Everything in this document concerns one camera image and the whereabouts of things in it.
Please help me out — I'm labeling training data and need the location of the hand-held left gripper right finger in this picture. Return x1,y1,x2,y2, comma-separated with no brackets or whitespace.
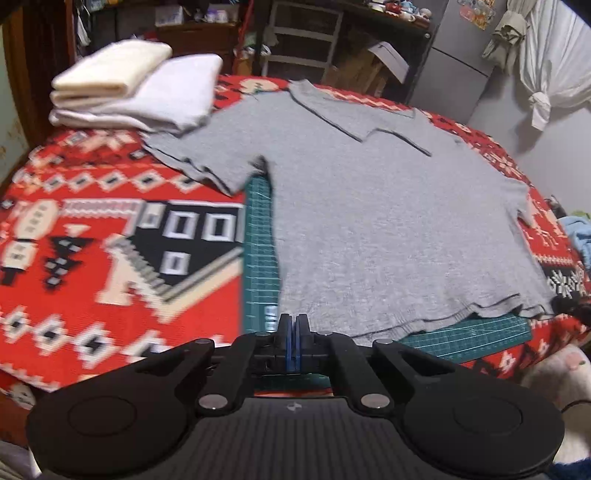
294,313,451,414

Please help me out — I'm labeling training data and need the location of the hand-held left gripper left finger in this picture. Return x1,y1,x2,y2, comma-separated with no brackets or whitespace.
134,313,293,415

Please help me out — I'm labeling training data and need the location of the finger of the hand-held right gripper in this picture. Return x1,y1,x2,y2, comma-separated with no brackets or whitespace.
553,296,591,334

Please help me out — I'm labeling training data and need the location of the grey ribbed shirt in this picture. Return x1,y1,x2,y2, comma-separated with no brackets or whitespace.
141,79,557,347

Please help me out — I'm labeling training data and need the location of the white fluffy cloth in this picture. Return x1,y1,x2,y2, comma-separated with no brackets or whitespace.
519,344,591,467

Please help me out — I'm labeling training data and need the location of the light blue fleece blanket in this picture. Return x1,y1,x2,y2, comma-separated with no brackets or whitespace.
558,212,591,273

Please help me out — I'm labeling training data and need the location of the green cutting mat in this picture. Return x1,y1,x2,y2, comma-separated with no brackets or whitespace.
243,174,548,365

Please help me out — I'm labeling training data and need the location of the red patterned blanket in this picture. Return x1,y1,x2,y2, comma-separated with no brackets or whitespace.
0,74,591,411

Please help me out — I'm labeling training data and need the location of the white tied curtain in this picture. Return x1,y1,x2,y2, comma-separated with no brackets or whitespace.
519,0,591,132

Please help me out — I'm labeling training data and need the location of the silver refrigerator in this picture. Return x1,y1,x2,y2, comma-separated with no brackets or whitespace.
409,0,506,125

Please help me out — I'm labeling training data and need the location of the white folded cloth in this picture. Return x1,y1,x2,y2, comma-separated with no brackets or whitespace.
48,54,223,136

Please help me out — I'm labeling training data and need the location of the beige hanging cloth bag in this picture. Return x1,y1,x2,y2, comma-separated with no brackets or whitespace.
482,10,529,75

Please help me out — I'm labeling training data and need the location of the stack of flattened cardboard boxes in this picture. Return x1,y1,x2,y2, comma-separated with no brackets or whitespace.
323,28,407,97

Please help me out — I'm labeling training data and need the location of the white flat cardboard box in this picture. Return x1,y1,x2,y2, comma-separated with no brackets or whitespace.
368,41,409,84

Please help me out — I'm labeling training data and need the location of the dark cluttered desk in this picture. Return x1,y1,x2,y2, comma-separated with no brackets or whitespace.
92,0,435,88

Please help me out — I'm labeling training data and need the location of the white plastic drawer unit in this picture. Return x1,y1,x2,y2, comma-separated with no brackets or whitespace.
268,0,345,79

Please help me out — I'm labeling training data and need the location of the brown wooden drawer cabinet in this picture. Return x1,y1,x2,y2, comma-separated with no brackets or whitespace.
157,21,236,75

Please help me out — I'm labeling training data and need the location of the group of fridge magnets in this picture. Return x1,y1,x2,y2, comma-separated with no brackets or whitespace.
457,0,495,31

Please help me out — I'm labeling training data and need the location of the cream folded cloth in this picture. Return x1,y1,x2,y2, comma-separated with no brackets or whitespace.
51,39,172,100

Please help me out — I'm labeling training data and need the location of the white box under desk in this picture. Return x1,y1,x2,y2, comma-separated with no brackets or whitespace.
154,4,185,26

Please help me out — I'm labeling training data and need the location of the brown wooden door frame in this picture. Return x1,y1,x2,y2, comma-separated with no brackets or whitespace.
0,18,56,148

